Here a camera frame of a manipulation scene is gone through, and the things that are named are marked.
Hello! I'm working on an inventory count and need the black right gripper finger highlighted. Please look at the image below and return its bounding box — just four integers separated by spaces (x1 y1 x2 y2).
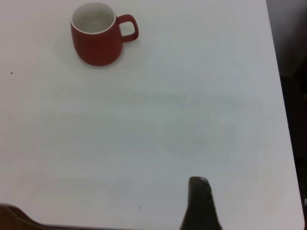
179 176 222 230

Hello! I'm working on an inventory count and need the red ceramic mug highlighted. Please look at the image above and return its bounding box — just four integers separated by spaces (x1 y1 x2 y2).
70 1 140 67

